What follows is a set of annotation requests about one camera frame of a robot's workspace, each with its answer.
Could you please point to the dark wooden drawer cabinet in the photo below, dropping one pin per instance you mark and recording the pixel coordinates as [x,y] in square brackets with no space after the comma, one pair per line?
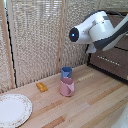
[110,66]

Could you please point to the pink ceramic cup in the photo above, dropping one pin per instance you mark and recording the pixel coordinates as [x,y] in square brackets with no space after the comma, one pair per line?
[66,87]

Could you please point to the wide bamboo blind panel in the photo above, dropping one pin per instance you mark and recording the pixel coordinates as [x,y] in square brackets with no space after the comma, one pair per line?
[36,40]

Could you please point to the yellow block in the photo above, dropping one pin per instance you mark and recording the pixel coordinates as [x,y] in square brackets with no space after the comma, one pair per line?
[42,87]

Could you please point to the white floral rimmed plate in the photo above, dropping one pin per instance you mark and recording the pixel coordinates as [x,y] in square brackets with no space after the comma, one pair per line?
[13,110]

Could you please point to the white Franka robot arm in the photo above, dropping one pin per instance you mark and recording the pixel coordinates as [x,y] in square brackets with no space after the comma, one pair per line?
[96,30]

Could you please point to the narrow bamboo blind panel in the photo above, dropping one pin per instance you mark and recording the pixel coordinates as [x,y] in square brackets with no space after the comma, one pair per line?
[78,50]

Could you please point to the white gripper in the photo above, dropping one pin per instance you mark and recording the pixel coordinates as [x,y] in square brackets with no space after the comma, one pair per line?
[90,49]

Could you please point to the blue cup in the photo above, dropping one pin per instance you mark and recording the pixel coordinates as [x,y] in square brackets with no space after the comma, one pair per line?
[66,72]

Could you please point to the white rounded object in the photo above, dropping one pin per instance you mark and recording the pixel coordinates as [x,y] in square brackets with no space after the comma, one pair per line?
[121,118]

